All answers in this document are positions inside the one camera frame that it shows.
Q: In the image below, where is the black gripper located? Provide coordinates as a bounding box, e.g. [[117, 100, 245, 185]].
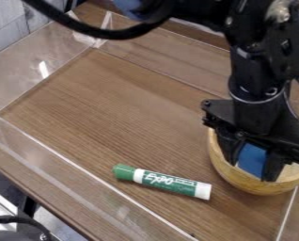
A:
[[202, 94, 299, 182]]

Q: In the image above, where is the blue rectangular block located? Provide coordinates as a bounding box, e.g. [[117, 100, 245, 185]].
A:
[[238, 143, 267, 178]]

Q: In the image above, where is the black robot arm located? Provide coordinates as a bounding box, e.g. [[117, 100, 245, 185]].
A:
[[23, 0, 299, 182]]

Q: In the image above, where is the brown wooden bowl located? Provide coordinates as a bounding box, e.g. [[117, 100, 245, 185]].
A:
[[207, 128, 299, 196]]

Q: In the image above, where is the green Expo marker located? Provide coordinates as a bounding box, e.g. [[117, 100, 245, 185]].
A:
[[113, 164, 213, 201]]

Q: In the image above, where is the black table leg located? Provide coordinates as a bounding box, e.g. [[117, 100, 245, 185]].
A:
[[23, 197, 38, 217]]

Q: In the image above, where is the clear acrylic tray wall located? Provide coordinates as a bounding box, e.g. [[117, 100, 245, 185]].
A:
[[0, 9, 299, 241]]

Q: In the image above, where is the black cable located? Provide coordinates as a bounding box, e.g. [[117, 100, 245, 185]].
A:
[[0, 215, 51, 241]]

